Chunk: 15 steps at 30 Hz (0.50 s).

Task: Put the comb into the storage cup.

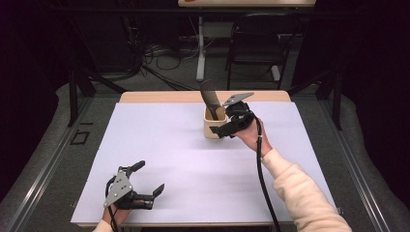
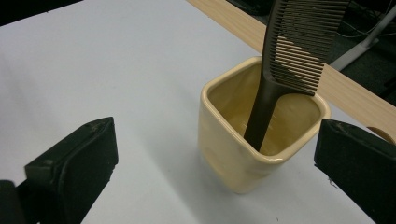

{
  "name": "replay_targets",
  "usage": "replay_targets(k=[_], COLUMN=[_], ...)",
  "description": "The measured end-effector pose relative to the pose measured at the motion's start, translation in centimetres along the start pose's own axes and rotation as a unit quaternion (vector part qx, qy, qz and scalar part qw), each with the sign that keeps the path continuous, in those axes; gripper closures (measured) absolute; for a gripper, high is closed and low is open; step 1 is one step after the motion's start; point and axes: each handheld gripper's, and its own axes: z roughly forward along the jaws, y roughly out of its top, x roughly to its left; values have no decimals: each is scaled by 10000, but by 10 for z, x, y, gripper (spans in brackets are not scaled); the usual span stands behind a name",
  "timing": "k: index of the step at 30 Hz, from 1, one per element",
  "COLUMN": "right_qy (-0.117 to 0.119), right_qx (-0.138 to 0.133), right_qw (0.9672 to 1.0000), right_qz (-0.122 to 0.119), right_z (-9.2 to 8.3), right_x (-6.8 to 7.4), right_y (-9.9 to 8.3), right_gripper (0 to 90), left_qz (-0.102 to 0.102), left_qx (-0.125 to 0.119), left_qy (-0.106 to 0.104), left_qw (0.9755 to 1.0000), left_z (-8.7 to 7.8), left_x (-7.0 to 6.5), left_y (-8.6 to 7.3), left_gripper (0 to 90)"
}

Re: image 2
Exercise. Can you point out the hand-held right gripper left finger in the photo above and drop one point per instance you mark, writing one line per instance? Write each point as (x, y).
(74, 168)

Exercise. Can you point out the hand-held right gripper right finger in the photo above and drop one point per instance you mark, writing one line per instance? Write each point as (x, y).
(361, 161)

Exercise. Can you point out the black comb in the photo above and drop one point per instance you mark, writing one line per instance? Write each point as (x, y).
(280, 62)

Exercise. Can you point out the beige square ceramic cup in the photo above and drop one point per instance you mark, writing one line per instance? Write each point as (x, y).
(230, 155)

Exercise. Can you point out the white table mat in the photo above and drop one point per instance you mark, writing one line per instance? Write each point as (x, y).
(124, 68)

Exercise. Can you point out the white desk leg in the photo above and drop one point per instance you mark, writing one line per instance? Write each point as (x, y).
(364, 40)

